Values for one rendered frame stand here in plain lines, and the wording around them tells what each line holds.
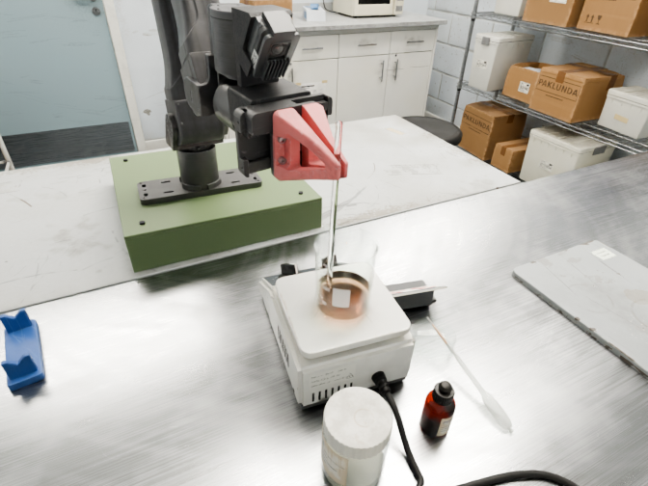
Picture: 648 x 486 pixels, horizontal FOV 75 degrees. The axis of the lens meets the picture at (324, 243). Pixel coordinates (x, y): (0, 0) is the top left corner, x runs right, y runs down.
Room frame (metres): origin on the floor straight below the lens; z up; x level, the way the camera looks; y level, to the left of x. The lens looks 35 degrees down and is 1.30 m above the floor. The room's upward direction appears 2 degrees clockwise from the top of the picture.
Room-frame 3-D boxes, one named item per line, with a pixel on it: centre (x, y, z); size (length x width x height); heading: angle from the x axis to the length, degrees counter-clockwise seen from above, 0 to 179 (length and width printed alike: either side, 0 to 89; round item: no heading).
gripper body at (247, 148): (0.42, 0.06, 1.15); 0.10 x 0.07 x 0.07; 126
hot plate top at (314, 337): (0.34, -0.02, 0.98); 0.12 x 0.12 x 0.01; 20
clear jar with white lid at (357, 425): (0.21, -0.03, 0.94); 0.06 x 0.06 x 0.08
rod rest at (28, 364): (0.33, 0.35, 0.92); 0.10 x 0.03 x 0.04; 34
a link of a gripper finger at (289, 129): (0.37, 0.01, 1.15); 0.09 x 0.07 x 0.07; 36
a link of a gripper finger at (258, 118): (0.36, 0.02, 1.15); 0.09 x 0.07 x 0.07; 37
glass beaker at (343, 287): (0.34, -0.02, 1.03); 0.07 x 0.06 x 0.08; 35
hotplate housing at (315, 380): (0.37, -0.01, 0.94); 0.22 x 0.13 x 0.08; 20
